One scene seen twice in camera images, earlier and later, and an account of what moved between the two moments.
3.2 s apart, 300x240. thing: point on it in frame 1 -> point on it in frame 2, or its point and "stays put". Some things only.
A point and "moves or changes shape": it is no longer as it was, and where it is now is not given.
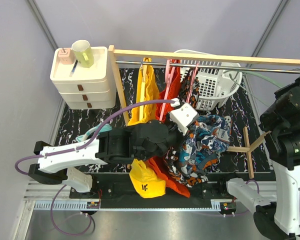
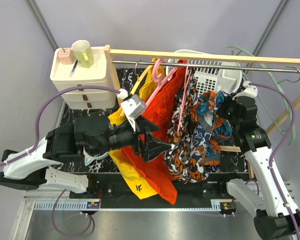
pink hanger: x=169 y=68 -> x=158 y=79
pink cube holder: x=66 y=55 stays put
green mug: x=83 y=52 stays put
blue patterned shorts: x=209 y=135 moves or changes shape
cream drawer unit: x=91 y=87 stays put
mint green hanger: x=230 y=73 -> x=277 y=81
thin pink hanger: x=193 y=81 -> x=188 y=78
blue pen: x=73 y=68 stays put
